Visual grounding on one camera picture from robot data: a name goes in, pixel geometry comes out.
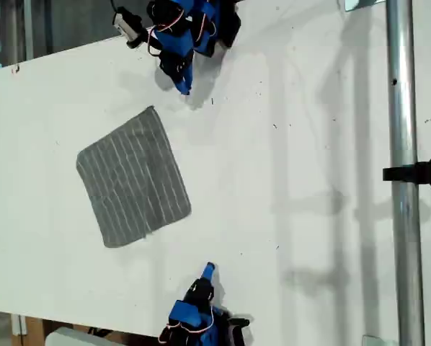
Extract grey striped towel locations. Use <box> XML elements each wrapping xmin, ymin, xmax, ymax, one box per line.
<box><xmin>76</xmin><ymin>105</ymin><xmax>192</xmax><ymax>249</ymax></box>

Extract wooden table leg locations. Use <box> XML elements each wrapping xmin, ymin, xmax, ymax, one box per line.
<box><xmin>20</xmin><ymin>316</ymin><xmax>47</xmax><ymax>346</ymax></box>

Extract red white arm wire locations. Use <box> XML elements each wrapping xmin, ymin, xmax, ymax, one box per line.
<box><xmin>159</xmin><ymin>305</ymin><xmax>217</xmax><ymax>342</ymax></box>
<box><xmin>146</xmin><ymin>25</ymin><xmax>166</xmax><ymax>57</ymax></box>

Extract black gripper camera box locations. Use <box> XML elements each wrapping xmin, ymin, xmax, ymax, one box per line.
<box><xmin>112</xmin><ymin>6</ymin><xmax>146</xmax><ymax>41</ymax></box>
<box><xmin>228</xmin><ymin>315</ymin><xmax>252</xmax><ymax>346</ymax></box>

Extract white bracket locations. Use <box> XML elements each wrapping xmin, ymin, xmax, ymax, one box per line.
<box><xmin>9</xmin><ymin>314</ymin><xmax>28</xmax><ymax>337</ymax></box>

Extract steel post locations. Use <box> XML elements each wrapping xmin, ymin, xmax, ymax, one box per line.
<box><xmin>383</xmin><ymin>0</ymin><xmax>427</xmax><ymax>346</ymax></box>

